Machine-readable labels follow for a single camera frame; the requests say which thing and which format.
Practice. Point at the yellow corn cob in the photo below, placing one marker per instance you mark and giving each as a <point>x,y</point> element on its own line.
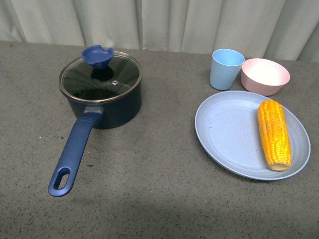
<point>274,135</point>

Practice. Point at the light blue cup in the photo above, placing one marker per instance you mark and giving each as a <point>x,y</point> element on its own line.
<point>225,66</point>

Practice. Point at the dark blue saucepan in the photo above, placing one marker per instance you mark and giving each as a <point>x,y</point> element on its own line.
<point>105,115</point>

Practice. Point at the grey white curtain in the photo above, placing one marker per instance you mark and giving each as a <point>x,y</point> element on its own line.
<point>275,29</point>

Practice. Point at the light blue plate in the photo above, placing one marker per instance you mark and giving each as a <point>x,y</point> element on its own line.
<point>227,127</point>

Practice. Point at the glass lid with blue knob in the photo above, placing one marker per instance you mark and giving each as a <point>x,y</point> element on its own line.
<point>100,75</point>

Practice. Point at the pink bowl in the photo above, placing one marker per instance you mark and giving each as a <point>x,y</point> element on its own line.
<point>263,77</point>

